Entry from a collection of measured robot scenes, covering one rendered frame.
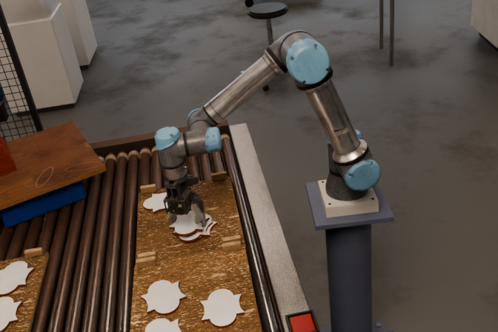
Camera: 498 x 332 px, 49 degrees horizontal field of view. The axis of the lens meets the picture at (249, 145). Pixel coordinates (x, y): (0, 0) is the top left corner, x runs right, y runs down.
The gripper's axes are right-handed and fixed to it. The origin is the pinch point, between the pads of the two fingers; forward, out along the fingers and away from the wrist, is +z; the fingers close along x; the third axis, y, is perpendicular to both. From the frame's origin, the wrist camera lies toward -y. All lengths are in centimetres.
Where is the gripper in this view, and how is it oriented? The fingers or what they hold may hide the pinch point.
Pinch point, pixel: (189, 221)
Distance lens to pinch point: 184.0
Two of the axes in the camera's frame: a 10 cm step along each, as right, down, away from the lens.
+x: 9.6, 0.2, -2.8
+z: 1.2, 8.6, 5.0
